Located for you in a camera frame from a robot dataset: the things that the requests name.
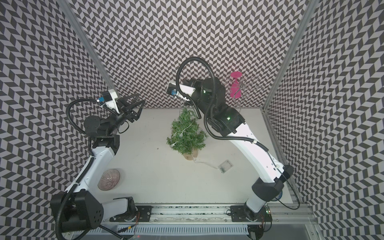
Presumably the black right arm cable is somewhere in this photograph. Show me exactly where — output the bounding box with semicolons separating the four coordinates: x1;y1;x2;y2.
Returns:
175;56;301;210

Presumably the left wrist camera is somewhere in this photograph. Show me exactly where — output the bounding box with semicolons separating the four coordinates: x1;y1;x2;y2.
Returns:
97;89;120;114

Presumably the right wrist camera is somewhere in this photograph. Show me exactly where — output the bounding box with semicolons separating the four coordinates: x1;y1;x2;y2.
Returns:
166;82;196;99

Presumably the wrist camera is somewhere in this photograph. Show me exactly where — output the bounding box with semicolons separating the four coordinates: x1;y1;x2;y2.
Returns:
166;82;196;99
97;89;120;114

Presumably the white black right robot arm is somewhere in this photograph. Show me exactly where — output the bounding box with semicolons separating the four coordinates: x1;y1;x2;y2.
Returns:
187;79;294;221

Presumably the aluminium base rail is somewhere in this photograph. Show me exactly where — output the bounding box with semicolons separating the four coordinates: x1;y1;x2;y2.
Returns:
68;203;325;240

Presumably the pink plastic wine glass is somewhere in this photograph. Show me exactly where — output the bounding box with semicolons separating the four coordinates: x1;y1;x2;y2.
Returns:
230;71;243;99

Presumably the clear string light wire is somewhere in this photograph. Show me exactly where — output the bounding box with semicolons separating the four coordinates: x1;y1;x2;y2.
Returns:
170;101;220;170

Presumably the clear battery box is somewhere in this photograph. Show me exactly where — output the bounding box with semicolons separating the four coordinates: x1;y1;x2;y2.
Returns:
218;160;233;174

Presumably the small green christmas tree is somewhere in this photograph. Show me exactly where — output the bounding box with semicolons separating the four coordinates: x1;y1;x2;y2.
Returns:
167;108;208;161

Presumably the chrome wire glass rack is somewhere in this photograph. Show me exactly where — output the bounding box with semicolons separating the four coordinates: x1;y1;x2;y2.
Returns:
224;76;261;112

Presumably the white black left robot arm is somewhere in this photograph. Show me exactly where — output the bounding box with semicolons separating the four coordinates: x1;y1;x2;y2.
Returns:
50;91;146;240

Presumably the blue white patterned plate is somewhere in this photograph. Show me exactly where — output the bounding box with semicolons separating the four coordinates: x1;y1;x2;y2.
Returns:
272;191;283;202

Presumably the clear pink glass plate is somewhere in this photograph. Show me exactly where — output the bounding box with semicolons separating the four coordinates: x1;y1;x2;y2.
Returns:
98;169;121;191

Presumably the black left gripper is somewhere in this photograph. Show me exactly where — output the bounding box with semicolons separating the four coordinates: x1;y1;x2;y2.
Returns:
105;93;145;135

